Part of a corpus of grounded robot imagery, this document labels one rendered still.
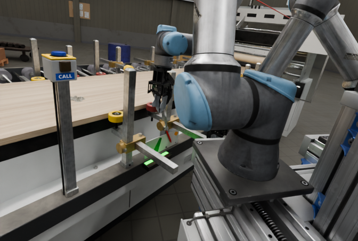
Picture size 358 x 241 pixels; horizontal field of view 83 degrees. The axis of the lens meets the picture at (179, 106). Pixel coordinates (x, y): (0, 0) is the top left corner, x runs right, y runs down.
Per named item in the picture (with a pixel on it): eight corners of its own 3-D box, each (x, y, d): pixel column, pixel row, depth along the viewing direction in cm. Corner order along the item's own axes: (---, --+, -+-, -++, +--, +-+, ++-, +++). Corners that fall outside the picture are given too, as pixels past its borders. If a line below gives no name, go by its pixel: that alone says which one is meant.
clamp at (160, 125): (178, 125, 117) (179, 117, 115) (162, 132, 107) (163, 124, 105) (171, 122, 120) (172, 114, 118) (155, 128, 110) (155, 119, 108)
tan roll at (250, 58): (301, 72, 294) (304, 64, 289) (299, 73, 284) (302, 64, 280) (217, 55, 375) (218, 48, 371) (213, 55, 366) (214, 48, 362)
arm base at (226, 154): (291, 177, 48) (305, 142, 45) (236, 184, 44) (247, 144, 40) (253, 144, 62) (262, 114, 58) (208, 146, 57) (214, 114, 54)
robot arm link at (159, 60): (159, 53, 85) (177, 56, 83) (158, 64, 87) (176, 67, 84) (151, 53, 78) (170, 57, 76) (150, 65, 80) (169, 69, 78)
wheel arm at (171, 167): (177, 173, 83) (179, 164, 82) (172, 176, 81) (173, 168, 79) (116, 132, 108) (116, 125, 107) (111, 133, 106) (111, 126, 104)
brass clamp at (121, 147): (146, 146, 99) (146, 137, 98) (122, 156, 89) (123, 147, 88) (138, 141, 103) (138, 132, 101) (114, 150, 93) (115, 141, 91)
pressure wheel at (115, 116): (124, 129, 110) (125, 109, 106) (123, 136, 102) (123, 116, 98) (110, 129, 108) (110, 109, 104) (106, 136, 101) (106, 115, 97)
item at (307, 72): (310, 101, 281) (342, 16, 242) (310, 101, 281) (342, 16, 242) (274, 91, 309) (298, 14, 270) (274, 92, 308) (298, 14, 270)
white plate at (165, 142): (177, 143, 122) (179, 128, 118) (144, 159, 102) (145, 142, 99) (177, 142, 122) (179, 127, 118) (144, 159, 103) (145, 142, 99)
